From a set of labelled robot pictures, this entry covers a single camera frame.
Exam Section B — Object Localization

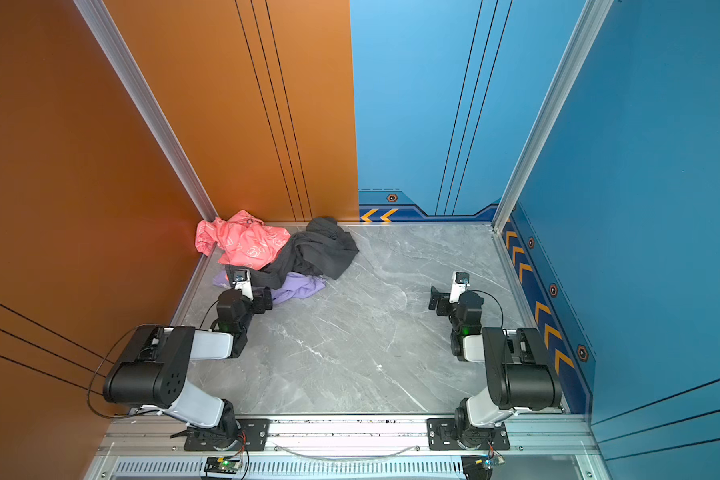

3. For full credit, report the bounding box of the grey cable on rail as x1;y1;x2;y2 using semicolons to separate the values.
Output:
268;442;421;462

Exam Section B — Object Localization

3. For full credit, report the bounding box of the right small circuit board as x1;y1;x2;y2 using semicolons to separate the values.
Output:
475;452;506;472

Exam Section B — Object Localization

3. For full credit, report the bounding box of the aluminium corner post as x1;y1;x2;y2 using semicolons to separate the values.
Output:
74;0;217;221
492;0;614;234

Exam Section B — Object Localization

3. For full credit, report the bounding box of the pink patterned cloth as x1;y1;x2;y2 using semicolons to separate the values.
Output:
195;210;291;270

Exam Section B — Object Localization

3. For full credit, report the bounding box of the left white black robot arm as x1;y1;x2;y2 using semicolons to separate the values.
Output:
102;287;273;452

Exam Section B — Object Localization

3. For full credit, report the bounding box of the right aluminium corner post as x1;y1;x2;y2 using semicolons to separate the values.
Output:
492;0;614;234

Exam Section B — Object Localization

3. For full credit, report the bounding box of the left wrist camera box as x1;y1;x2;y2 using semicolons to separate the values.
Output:
230;268;254;301

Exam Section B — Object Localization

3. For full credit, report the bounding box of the black dark grey cloth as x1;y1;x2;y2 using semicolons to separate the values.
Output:
251;217;359;289

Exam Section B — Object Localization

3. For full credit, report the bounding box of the left aluminium corner post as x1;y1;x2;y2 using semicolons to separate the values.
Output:
74;0;217;221

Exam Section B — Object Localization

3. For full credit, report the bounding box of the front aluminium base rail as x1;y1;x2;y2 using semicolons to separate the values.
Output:
85;414;609;479

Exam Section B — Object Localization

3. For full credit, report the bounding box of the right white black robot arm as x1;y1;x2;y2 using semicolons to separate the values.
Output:
429;285;563;450

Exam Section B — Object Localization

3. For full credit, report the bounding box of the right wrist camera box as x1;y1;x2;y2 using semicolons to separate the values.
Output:
449;271;470;303

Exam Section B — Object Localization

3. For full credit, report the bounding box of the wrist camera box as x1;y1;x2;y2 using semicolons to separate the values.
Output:
449;271;470;303
230;268;254;301

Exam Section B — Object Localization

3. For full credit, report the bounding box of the left green circuit board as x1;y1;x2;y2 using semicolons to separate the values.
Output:
203;456;244;479

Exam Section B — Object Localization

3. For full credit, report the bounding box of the purple lavender cloth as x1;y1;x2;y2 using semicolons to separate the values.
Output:
212;271;326;305

